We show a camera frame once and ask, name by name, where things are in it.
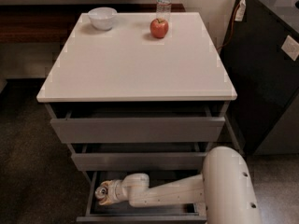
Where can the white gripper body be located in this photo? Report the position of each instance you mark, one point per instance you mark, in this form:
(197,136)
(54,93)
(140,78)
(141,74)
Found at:
(116,190)

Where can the red coke can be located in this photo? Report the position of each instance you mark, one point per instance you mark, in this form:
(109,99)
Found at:
(101,193)

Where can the grey bottom drawer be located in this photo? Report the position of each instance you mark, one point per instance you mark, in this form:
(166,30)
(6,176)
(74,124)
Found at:
(124,213)

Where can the grey drawer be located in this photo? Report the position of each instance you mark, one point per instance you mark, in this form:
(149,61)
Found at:
(138,157)
(124,213)
(137,122)

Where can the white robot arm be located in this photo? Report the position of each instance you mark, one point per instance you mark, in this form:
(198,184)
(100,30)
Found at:
(224,186)

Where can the grey middle drawer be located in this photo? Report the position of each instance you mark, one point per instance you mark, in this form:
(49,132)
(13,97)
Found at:
(138,157)

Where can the grey top drawer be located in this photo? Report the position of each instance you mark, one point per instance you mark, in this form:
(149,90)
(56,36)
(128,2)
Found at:
(137,122)

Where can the red apple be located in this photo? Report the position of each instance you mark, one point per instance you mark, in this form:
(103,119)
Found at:
(159,28)

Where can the white bowl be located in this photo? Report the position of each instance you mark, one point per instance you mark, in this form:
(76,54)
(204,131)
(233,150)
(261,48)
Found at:
(102,18)

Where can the dark wooden shelf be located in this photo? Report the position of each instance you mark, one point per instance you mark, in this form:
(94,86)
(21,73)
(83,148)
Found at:
(39,23)

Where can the black side cabinet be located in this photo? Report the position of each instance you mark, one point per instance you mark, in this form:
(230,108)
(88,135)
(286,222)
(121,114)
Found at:
(265,113)

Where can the clear plastic water bottle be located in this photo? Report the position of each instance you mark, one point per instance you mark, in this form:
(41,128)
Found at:
(163,9)

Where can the white cable tag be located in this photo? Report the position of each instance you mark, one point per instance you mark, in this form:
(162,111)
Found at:
(240,11)

